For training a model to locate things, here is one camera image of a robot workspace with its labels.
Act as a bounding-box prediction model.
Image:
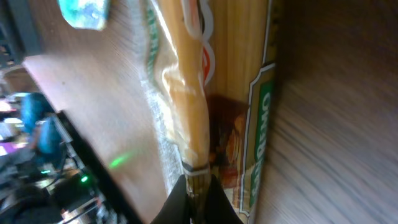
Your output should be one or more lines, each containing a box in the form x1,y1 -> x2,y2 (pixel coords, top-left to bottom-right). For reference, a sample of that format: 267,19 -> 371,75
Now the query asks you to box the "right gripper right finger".
205,175 -> 243,224

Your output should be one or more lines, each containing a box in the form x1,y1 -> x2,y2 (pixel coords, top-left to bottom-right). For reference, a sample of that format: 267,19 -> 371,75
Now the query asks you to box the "green white tissue pack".
57,0 -> 111,30

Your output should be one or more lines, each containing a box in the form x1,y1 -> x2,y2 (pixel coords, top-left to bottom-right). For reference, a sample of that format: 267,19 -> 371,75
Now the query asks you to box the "orange spaghetti pack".
134,0 -> 282,223

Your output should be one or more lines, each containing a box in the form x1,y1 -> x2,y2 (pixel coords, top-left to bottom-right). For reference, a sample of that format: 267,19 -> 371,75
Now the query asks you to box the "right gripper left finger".
150,175 -> 190,224

